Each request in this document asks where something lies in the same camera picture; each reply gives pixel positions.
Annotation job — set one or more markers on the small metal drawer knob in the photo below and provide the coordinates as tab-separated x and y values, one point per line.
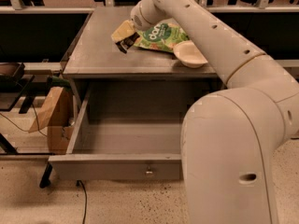
148	172

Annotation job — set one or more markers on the black rxbar chocolate bar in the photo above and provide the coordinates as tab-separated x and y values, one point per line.
127	42

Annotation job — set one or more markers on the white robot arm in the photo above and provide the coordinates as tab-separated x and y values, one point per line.
228	137

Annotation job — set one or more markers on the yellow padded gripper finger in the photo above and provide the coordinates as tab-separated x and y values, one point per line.
125	30

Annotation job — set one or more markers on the white paper bowl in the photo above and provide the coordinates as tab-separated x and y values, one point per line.
189	54

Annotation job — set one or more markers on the black stand at left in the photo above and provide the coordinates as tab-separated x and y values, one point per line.
13	83

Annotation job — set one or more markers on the grey wooden cabinet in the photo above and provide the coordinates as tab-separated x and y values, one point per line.
141	83

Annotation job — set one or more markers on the green chips bag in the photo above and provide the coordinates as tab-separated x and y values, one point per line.
162	37

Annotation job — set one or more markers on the brown cardboard box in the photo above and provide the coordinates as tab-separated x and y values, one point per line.
54	115

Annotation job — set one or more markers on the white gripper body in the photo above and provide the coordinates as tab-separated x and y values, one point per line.
137	18

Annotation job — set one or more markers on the grey open top drawer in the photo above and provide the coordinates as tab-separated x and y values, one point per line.
116	148

